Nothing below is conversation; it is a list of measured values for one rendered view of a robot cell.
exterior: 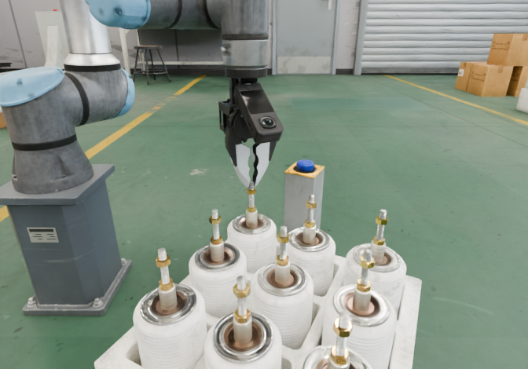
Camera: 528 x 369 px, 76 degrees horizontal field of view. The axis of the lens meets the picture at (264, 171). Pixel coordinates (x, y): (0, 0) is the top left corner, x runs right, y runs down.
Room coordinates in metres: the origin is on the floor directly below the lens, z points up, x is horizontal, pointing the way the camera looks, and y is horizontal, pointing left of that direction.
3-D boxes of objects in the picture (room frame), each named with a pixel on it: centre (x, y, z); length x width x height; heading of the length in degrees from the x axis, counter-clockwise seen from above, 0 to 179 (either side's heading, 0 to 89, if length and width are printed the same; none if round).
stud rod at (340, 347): (0.25, -0.08, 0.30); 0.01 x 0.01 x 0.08
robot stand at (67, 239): (0.68, 0.46, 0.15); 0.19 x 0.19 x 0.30; 0
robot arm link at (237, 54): (0.58, 0.03, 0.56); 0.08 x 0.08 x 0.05
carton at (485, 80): (3.62, -2.35, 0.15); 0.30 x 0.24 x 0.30; 179
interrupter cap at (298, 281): (0.41, -0.03, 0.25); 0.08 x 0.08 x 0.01
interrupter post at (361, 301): (0.36, -0.13, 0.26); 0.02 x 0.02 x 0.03
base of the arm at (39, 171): (0.68, 0.46, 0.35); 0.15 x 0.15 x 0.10
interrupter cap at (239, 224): (0.57, 0.02, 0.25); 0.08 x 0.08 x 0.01
